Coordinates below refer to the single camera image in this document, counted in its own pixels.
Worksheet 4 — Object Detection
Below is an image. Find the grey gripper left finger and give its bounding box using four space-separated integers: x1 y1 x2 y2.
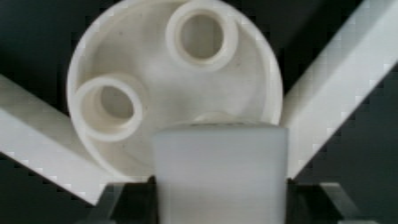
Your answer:
77 177 158 224

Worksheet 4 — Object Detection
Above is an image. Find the white U-shaped fence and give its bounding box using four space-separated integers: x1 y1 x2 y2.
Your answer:
0 0 398 201

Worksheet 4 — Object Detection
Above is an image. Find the white stool leg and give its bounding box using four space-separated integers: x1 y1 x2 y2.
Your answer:
153 123 288 224

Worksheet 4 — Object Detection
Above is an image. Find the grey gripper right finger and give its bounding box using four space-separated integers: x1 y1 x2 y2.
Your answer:
286 179 380 224

